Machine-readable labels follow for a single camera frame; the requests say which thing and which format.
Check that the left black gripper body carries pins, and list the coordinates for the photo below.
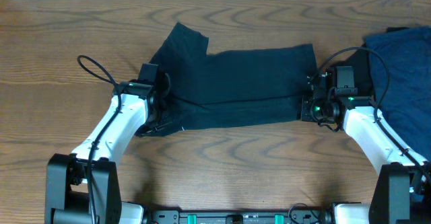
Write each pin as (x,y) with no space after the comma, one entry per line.
(157,124)

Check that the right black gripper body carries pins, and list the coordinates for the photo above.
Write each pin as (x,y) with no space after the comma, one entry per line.
(315,110)

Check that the dark teal t-shirt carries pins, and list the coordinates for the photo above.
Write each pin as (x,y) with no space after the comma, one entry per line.
(229,89)

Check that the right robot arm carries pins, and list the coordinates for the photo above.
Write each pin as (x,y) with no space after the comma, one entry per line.
(402,192)

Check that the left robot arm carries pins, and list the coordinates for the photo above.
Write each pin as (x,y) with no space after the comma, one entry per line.
(83,186)

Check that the black garment under blue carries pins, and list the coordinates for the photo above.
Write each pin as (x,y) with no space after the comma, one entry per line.
(361,67)

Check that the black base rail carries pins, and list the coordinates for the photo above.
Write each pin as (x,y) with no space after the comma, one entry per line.
(297,214)

